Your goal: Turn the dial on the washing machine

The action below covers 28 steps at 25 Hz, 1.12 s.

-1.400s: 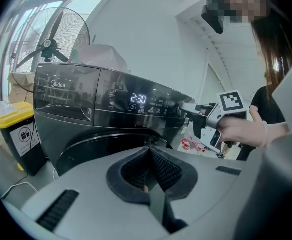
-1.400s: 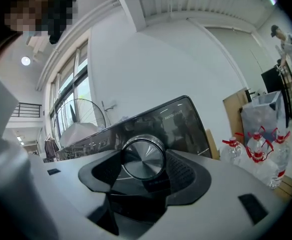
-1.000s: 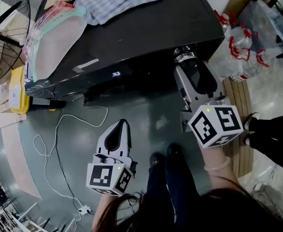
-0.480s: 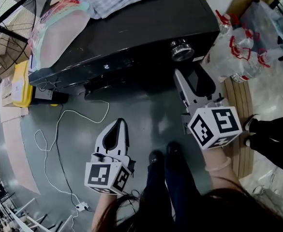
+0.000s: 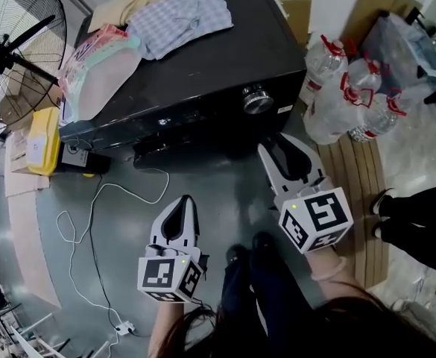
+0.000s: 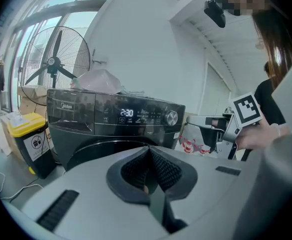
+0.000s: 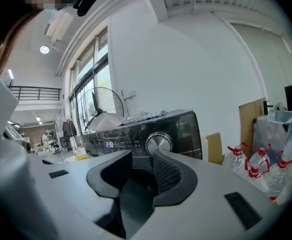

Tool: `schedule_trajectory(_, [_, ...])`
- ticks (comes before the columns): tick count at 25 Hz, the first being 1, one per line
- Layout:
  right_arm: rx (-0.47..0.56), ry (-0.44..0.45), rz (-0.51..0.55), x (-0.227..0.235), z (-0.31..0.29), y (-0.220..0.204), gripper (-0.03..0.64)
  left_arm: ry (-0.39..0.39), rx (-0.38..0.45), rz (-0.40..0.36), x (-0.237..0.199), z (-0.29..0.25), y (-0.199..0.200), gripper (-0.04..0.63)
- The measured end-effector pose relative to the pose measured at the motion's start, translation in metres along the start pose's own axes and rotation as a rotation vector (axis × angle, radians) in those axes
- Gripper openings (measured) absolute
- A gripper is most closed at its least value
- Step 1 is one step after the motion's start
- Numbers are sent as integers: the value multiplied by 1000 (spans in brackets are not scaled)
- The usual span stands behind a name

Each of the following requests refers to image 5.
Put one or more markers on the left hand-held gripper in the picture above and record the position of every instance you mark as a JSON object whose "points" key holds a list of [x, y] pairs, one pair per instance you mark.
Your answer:
{"points": [[158, 274]]}

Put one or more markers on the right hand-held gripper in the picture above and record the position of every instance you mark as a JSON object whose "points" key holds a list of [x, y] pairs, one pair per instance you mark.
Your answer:
{"points": [[325, 211]]}

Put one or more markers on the brushed silver metal control knob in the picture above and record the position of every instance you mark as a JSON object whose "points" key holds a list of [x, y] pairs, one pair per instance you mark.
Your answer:
{"points": [[258, 100]]}

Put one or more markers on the black washing machine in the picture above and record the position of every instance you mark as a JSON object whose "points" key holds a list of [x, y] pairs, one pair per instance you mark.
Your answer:
{"points": [[210, 77]]}

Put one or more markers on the person's right forearm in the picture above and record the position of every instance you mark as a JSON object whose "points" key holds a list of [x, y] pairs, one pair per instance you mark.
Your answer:
{"points": [[337, 285]]}

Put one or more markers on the person's left forearm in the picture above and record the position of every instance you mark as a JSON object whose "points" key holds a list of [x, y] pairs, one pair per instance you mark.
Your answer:
{"points": [[169, 330]]}

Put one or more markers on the wooden slatted bench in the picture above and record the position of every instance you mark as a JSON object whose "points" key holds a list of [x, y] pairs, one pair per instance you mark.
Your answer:
{"points": [[363, 200]]}

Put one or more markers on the ribbed clear water bottle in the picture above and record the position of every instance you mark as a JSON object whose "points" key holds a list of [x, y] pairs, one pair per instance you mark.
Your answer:
{"points": [[378, 121]]}

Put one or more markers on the white power strip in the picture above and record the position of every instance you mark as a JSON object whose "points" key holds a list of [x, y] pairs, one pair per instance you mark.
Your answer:
{"points": [[125, 328]]}

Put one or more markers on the person's legs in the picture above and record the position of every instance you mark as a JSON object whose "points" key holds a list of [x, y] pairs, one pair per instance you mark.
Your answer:
{"points": [[277, 293]]}

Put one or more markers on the flattened cardboard sheet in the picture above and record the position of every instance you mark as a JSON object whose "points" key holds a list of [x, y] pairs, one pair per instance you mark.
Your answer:
{"points": [[27, 237]]}

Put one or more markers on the small brown cardboard piece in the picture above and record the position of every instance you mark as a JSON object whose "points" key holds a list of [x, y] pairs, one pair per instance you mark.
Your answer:
{"points": [[297, 17]]}

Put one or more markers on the yellow and black toolbox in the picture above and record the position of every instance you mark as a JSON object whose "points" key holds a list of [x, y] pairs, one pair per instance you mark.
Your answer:
{"points": [[44, 140]]}

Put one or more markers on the clear plastic storage box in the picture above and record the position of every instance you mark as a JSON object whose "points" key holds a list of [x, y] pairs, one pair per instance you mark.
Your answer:
{"points": [[400, 47]]}

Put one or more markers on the large brown cardboard sheet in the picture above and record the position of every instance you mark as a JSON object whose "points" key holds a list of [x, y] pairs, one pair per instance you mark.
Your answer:
{"points": [[374, 2]]}

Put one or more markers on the checkered cloth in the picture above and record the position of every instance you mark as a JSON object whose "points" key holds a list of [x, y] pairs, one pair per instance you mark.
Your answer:
{"points": [[184, 17]]}

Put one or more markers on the plain brown cardboard box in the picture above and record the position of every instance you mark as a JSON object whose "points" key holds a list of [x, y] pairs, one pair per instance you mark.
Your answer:
{"points": [[20, 103]]}

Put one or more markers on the beige cloth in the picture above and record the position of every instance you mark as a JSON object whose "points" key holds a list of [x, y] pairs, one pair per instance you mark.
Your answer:
{"points": [[128, 2]]}

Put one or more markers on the black pedestal fan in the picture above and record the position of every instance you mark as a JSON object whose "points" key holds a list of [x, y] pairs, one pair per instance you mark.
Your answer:
{"points": [[12, 58]]}

